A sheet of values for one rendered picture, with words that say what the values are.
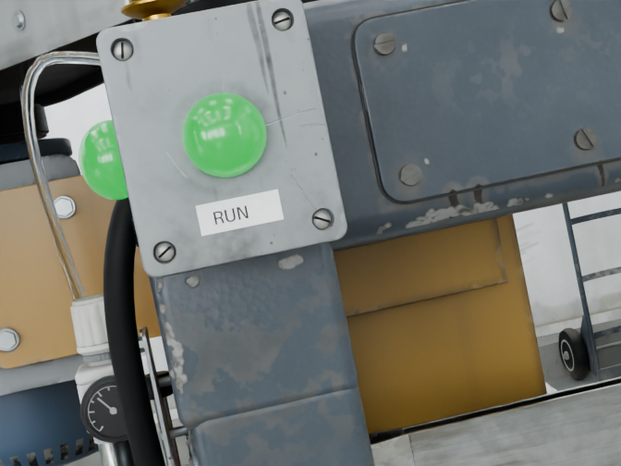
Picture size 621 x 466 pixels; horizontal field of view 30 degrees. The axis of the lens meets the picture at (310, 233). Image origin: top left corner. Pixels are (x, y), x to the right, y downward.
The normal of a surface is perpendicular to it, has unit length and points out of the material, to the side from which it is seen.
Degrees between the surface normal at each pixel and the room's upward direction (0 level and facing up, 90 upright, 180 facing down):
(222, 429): 90
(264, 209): 90
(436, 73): 90
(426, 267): 90
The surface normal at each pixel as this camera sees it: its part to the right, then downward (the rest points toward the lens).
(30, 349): 0.13, 0.03
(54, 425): 0.42, -0.02
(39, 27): -0.68, 0.18
